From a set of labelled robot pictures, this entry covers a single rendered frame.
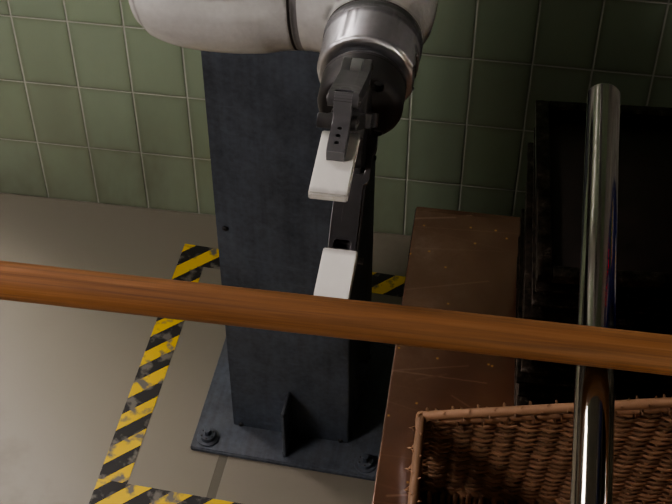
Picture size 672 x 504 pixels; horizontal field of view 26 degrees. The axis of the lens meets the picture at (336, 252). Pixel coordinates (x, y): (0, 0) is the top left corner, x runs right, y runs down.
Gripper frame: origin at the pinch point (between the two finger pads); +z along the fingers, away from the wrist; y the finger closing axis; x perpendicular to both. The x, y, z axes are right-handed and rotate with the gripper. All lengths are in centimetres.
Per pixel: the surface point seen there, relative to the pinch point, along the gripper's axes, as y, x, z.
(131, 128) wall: 98, 55, -112
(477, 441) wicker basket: 49, -14, -18
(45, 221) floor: 119, 72, -106
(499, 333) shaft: -1.5, -13.9, 7.9
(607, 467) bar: 1.8, -22.4, 16.3
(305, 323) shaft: -0.7, 0.6, 8.5
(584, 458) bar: 1.7, -20.8, 15.9
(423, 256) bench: 61, -4, -55
